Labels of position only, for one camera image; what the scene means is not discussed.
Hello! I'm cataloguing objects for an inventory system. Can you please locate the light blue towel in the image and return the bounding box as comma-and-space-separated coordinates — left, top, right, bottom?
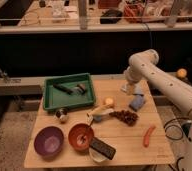
121, 84, 145, 97

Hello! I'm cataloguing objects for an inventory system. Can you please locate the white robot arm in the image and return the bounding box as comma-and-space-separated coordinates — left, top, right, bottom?
124, 49, 192, 171

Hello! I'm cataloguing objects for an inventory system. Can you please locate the orange bowl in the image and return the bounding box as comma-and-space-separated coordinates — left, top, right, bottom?
68, 123, 94, 152

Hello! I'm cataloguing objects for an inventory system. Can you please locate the white small bowl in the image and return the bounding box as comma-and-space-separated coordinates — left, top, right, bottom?
89, 148, 107, 163

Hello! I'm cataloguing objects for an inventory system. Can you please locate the purple bowl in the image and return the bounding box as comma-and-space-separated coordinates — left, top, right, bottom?
34, 126, 64, 158

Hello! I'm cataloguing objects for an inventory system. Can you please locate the blue sponge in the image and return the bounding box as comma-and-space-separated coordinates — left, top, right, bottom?
129, 95, 145, 111

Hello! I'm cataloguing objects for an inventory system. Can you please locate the yellow round fruit toy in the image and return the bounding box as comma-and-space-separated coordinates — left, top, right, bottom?
104, 97, 114, 107

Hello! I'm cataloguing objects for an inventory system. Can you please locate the orange carrot toy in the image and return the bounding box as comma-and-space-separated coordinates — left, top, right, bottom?
143, 125, 156, 147

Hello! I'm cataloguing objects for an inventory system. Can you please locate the grey brush in tray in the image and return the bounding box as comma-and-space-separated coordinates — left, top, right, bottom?
75, 84, 86, 95

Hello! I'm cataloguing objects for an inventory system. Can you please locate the orange ball on ledge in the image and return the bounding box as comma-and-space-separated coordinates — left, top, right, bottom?
176, 68, 187, 79

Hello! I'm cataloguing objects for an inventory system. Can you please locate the black remote control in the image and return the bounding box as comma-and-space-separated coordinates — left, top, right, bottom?
89, 137, 116, 160

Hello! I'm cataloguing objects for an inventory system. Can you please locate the dark marker in tray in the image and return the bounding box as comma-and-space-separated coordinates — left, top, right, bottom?
53, 84, 73, 95

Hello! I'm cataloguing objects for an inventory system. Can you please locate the black bag on shelf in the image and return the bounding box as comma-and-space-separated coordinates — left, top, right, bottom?
100, 9, 122, 24

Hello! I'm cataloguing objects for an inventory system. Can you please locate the red object on shelf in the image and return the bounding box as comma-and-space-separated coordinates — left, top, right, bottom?
124, 3, 144, 23

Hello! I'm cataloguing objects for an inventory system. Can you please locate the green plastic tray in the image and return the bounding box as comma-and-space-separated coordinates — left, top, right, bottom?
43, 73, 96, 111

